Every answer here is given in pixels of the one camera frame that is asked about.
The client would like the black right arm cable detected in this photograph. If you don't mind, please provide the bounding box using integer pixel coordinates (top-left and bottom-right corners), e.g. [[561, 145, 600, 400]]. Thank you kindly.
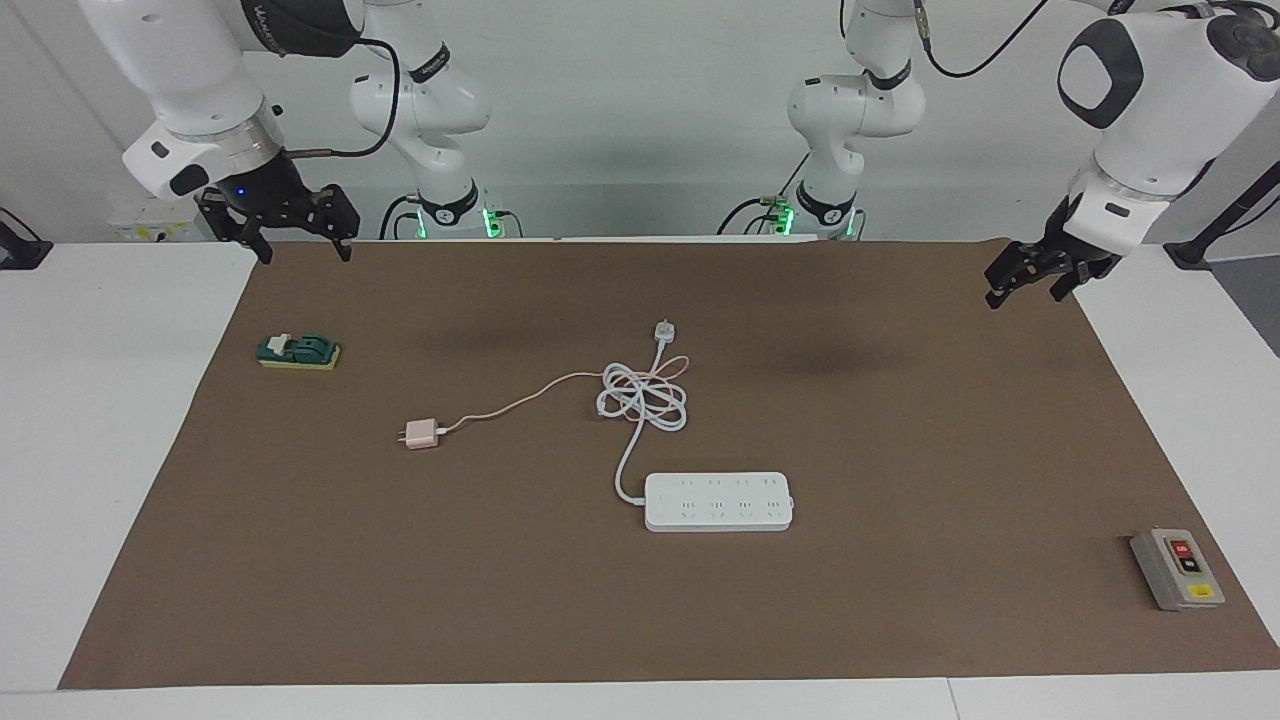
[[285, 36, 422, 241]]

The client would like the white power strip cord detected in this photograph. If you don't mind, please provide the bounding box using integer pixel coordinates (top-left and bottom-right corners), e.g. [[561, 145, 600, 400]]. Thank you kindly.
[[596, 319, 693, 506]]

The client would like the white power strip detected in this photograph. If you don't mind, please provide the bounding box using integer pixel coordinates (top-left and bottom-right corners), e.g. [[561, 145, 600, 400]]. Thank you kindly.
[[643, 472, 795, 533]]

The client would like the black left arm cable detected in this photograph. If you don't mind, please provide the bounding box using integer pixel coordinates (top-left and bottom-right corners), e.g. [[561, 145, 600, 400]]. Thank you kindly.
[[715, 0, 1051, 238]]

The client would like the green knife switch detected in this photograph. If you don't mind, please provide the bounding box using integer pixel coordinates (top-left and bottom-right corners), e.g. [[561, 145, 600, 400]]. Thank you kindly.
[[256, 332, 342, 372]]

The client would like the black clamp mount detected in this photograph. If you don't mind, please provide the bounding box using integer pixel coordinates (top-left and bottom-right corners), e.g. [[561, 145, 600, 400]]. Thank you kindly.
[[0, 207, 54, 272]]

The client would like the thin pink charging cable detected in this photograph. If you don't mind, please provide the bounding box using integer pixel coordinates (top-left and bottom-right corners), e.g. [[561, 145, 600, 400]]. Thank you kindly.
[[437, 358, 694, 434]]

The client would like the grey on-off switch box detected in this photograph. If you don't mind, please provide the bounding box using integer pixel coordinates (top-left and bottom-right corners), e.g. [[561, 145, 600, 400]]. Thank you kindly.
[[1129, 527, 1227, 612]]

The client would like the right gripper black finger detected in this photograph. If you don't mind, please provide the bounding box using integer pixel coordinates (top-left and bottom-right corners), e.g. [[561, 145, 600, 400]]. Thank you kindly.
[[310, 183, 360, 264], [195, 188, 274, 265]]

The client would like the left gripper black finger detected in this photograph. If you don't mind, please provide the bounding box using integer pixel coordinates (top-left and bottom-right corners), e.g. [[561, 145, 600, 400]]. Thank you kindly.
[[1049, 261, 1112, 304], [984, 242, 1052, 310]]

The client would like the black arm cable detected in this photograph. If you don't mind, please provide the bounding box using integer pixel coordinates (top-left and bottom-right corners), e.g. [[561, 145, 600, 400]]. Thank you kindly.
[[285, 36, 422, 241], [715, 0, 1051, 238]]

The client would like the white wall socket box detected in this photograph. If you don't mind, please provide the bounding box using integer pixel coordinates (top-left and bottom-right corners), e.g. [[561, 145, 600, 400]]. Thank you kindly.
[[108, 196, 206, 244]]

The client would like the black angled stand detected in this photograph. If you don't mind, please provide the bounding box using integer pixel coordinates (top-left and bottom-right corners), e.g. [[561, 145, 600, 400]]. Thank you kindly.
[[1164, 160, 1280, 272]]

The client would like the brown table mat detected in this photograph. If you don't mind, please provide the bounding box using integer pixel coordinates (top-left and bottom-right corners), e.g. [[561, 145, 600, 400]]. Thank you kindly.
[[58, 238, 1280, 691]]

